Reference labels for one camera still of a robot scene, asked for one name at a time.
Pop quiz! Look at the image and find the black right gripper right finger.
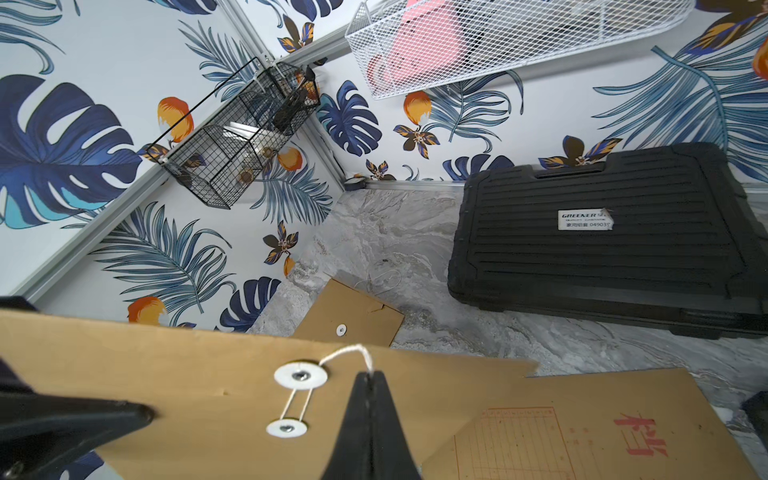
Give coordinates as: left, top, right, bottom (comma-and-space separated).
369, 371, 421, 480

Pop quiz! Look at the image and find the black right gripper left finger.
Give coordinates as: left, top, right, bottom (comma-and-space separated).
322, 373, 371, 480

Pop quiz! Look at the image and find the clear wall shelf basket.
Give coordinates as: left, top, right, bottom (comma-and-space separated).
345, 0, 695, 99

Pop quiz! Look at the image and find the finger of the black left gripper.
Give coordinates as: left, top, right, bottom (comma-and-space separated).
1, 296, 155, 479

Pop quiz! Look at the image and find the brown kraft file bag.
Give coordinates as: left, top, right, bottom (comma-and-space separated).
292, 279, 404, 347

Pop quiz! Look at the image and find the black plastic tool case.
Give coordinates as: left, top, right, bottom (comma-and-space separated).
447, 143, 767, 339

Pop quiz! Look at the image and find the small black box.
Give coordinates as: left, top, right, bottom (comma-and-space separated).
741, 390, 768, 449

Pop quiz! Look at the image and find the black wire basket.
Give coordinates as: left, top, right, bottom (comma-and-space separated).
139, 63, 320, 209

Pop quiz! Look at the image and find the brown file bag stack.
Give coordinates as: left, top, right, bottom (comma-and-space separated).
422, 369, 758, 479

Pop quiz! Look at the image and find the pink triangular item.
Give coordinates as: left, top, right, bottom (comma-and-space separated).
366, 1, 465, 97

